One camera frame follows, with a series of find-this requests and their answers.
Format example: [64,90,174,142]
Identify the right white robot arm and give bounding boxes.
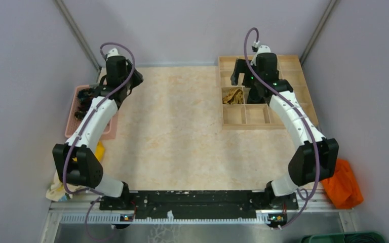
[230,42,339,209]

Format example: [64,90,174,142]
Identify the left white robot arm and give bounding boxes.
[52,43,143,210]

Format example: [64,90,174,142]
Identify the dark ties in basket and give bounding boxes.
[74,88,94,121]

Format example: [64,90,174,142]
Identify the rolled yellow tie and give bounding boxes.
[222,88,244,105]

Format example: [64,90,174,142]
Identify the wooden compartment tray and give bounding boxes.
[217,55,319,130]

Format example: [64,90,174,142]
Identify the pink plastic basket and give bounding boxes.
[64,84,119,141]

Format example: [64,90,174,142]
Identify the yellow cloth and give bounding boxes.
[69,141,105,163]

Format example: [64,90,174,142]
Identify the white patterned cloth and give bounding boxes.
[45,173,72,202]

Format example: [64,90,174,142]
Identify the orange cloth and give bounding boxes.
[321,158,364,209]

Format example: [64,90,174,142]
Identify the green bin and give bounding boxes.
[300,231,387,243]

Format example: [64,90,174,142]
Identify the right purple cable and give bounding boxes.
[243,27,321,230]

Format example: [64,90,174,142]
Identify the purple cable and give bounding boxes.
[243,27,321,230]
[62,42,136,241]

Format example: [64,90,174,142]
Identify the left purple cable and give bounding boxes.
[62,42,136,241]

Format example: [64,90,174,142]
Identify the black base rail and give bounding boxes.
[99,190,299,220]

